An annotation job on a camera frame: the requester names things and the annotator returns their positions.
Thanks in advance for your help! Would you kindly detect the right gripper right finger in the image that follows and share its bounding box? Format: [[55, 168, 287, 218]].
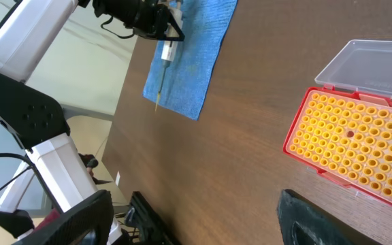
[[276, 189, 381, 245]]

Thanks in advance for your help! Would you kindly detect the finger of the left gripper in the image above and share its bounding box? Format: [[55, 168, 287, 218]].
[[156, 12, 186, 43]]

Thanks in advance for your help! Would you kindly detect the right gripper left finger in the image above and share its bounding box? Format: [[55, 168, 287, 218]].
[[12, 189, 115, 245]]

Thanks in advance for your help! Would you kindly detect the white pipette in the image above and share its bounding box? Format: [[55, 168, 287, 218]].
[[154, 0, 185, 113]]

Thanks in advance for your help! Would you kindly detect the blue cloth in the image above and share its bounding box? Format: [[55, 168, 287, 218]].
[[142, 0, 239, 122]]

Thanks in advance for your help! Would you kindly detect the red and yellow tip box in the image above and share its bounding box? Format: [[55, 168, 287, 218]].
[[282, 32, 392, 215]]

